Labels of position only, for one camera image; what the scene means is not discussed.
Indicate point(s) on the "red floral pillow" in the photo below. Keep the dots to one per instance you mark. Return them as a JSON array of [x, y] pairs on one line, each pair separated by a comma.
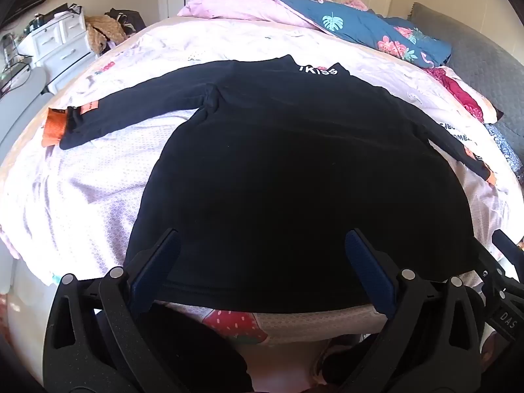
[[462, 90]]

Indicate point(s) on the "black bag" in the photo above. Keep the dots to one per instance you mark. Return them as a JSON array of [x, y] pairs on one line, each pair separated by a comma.
[[129, 18]]

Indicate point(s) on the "grey side table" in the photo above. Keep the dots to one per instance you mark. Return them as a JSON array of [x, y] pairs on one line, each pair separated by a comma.
[[18, 98]]

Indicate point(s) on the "blue floral quilt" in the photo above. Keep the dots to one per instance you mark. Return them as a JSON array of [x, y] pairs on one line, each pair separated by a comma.
[[368, 28]]

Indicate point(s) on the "tan cloth pile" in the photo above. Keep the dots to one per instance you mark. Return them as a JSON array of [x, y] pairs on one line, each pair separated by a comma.
[[104, 32]]

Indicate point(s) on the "black long-sleeve shirt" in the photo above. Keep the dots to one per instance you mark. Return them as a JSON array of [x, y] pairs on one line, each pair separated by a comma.
[[286, 172]]

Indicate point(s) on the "blue patterned pillow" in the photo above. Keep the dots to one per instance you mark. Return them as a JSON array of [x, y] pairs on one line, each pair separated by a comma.
[[507, 147]]

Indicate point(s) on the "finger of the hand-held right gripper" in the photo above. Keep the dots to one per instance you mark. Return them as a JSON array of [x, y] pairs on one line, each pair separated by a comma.
[[504, 245]]

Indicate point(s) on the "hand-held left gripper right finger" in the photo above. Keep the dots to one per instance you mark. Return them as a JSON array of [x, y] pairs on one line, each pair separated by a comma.
[[370, 270]]

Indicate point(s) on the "grey padded headboard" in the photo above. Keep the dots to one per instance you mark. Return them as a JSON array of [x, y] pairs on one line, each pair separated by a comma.
[[483, 53]]

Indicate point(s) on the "white drawer cabinet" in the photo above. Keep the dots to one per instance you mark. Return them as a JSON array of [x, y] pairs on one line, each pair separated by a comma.
[[61, 45]]

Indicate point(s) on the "pink pillow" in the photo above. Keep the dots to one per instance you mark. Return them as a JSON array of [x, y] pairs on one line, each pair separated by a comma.
[[229, 4]]

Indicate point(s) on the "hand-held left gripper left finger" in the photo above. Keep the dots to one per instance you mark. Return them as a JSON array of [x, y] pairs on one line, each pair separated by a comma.
[[153, 268]]

